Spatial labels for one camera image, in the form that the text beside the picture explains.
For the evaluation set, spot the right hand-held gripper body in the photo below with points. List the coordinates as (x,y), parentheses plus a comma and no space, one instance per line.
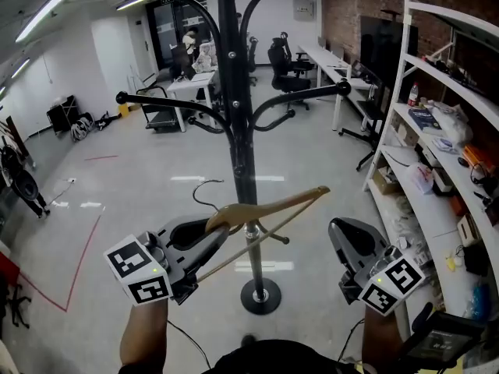
(390,283)

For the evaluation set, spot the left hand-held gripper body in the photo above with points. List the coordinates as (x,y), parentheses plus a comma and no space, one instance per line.
(132,263)

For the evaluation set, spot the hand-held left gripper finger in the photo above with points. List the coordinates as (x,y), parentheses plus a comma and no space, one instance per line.
(202,257)
(175,226)

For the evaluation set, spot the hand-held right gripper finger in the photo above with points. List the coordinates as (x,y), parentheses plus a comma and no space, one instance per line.
(347,286)
(347,248)

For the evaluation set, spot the wooden hanger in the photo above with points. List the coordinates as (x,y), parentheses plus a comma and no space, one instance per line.
(273,207)

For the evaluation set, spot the black coat rack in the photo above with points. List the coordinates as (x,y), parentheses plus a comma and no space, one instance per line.
(230,72)

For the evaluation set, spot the person's right forearm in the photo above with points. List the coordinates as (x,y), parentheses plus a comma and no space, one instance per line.
(380,341)

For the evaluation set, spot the person's left forearm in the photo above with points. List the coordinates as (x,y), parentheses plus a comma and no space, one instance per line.
(144,337)

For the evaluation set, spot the long red floor tape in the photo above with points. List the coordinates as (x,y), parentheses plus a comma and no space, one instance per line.
(82,261)

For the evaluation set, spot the small yellow item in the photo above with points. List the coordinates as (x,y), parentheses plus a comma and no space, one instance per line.
(451,261)

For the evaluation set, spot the cardboard box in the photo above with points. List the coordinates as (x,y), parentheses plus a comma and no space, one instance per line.
(385,181)

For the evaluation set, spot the black display device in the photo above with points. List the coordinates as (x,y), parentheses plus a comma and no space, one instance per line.
(444,341)

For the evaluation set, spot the white shelving unit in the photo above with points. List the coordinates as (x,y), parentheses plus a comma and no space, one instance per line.
(432,209)

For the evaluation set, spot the black pouch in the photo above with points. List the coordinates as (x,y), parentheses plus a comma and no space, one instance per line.
(475,259)

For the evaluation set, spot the blue plastic bag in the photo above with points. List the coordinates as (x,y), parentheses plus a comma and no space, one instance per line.
(480,302)

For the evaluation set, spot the person's left black shoe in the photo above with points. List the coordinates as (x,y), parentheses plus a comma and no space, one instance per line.
(248,340)

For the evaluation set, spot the small beige box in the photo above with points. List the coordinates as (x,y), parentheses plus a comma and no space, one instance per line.
(469,230)

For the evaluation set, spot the short red floor tape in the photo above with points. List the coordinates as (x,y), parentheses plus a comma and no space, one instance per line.
(101,157)

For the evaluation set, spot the white red-print plastic bag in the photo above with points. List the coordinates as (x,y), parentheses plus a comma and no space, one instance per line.
(420,177)

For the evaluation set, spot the person's black clothing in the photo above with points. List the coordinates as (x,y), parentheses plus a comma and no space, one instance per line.
(273,360)

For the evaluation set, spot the black platform trolley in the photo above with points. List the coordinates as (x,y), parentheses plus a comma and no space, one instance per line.
(163,121)

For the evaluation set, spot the white box device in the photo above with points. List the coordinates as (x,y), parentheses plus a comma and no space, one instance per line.
(442,181)

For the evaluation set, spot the black swivel chair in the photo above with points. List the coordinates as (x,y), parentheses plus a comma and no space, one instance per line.
(19,306)

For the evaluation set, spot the red panel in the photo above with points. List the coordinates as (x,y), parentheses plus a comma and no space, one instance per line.
(8,269)

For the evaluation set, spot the yellow box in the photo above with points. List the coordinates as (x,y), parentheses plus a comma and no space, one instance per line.
(124,109)

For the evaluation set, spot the small white desk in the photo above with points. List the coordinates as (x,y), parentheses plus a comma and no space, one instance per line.
(191,84)

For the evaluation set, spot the dark blue book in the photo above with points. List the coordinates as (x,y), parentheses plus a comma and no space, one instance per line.
(425,118)

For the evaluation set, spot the black laptop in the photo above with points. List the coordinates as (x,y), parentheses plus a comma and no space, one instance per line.
(188,73)

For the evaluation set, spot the orange box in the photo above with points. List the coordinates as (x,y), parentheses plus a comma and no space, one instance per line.
(479,157)

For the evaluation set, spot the round wooden table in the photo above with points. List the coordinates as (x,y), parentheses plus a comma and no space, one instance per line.
(6,358)

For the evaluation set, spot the black storage cart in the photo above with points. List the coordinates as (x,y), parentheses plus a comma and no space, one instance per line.
(60,115)

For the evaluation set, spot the clear plastic bag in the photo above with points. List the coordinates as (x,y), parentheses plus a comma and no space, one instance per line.
(452,123)

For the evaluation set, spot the red cap bottle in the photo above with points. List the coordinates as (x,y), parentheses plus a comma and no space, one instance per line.
(413,95)

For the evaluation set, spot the white cloth pile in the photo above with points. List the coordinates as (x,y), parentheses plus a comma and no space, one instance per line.
(206,57)

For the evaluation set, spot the black headrest office chair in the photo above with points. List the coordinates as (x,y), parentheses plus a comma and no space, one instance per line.
(282,72)

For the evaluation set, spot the long white desk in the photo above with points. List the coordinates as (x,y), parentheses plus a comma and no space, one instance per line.
(323,58)

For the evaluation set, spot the dark glass door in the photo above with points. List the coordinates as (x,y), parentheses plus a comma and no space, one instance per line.
(163,33)

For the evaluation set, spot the black monitor on stand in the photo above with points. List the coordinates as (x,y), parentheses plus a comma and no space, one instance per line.
(384,49)

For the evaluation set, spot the dark wooden frame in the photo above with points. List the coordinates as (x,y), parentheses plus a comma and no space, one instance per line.
(15,138)

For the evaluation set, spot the grey wall electrical box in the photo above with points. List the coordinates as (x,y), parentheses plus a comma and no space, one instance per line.
(304,9)

